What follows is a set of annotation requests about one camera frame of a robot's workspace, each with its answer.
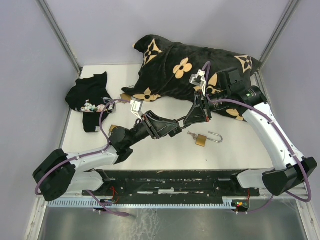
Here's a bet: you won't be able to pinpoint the medium brass padlock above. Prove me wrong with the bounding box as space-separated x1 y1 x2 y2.
109 124 118 133

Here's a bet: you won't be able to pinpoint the large brass padlock long shackle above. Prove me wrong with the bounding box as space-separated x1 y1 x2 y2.
194 131 224 147

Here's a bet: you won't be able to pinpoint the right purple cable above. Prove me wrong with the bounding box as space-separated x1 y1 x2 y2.
202 61 312 215

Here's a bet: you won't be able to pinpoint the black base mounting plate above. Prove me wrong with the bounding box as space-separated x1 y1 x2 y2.
93 170 260 205

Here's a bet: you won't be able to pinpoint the purple cable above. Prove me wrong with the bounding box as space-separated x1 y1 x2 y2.
34 98 137 217
202 61 312 215

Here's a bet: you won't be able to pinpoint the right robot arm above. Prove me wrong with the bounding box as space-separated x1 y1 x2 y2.
183 68 318 202

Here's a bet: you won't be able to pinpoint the brass padlock near pillow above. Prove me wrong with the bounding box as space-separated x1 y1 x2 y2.
120 93 132 100

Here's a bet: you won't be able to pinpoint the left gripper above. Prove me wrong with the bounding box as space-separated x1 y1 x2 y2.
126 110 180 147

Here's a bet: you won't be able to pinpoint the slotted cable duct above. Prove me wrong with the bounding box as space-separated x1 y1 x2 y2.
47 196 251 209

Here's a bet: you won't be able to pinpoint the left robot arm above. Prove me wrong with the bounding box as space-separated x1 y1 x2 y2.
32 110 182 202

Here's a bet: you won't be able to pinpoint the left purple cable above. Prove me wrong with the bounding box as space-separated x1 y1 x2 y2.
34 98 137 217

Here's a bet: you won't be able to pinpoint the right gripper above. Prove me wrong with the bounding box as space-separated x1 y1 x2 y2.
183 89 230 125

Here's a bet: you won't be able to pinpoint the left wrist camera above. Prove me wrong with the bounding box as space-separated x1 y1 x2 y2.
130 99 143 120

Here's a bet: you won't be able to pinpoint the black padlock shackle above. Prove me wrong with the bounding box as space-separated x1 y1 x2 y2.
168 120 186 138

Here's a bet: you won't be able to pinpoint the black floral pillow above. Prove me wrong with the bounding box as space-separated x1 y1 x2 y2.
121 34 263 123

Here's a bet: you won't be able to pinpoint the silver keys of large padlock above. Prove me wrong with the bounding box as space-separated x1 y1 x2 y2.
187 131 198 140

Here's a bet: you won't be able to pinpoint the black printed garment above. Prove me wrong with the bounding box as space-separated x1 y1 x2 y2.
65 72 116 133

